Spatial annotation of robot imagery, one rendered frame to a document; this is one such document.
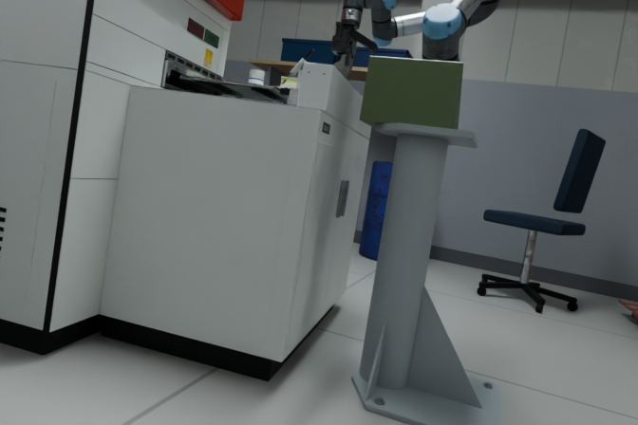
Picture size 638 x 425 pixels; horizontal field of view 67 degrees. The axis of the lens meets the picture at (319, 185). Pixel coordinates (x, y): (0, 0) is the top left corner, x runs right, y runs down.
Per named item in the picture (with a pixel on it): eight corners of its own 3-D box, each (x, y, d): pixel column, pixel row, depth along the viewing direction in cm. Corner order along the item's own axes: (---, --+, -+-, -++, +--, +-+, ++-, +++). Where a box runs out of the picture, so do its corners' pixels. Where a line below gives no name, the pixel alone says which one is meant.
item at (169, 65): (159, 86, 168) (163, 59, 168) (216, 106, 211) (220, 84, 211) (164, 86, 168) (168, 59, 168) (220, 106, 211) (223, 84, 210)
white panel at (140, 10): (78, 69, 134) (97, -78, 132) (213, 112, 213) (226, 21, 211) (86, 70, 133) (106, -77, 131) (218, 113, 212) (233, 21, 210)
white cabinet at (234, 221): (94, 339, 156) (129, 85, 152) (224, 281, 249) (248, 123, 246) (282, 392, 140) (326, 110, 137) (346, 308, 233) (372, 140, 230)
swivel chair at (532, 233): (575, 303, 333) (605, 139, 328) (587, 325, 275) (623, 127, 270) (476, 280, 358) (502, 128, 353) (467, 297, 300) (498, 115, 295)
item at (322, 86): (295, 107, 145) (303, 61, 145) (334, 128, 199) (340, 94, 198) (326, 112, 143) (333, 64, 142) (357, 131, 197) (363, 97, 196)
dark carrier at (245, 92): (183, 78, 173) (183, 76, 173) (225, 95, 207) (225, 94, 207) (273, 88, 165) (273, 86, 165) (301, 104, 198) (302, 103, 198)
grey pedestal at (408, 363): (499, 390, 165) (541, 152, 162) (499, 454, 124) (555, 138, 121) (357, 348, 183) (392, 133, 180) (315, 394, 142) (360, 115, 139)
